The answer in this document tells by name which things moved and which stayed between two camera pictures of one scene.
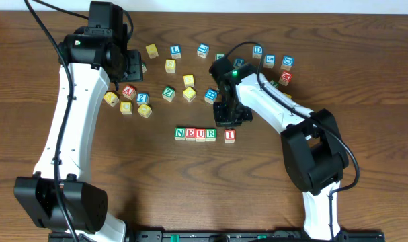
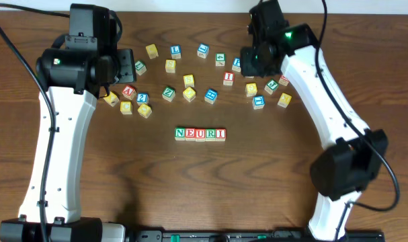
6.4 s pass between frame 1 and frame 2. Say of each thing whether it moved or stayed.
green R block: stayed
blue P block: stayed
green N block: stayed
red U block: stayed
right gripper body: moved
